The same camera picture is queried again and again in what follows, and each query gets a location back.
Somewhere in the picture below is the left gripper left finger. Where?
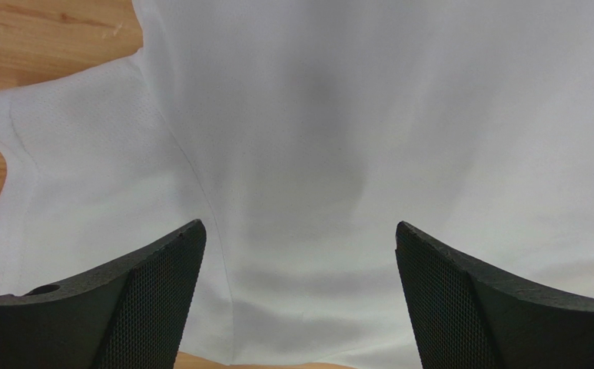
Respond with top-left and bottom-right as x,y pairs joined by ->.
0,220 -> 206,368

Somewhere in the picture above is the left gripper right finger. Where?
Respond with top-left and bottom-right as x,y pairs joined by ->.
396,222 -> 594,368

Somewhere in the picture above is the white t shirt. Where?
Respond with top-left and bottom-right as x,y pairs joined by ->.
0,1 -> 594,368

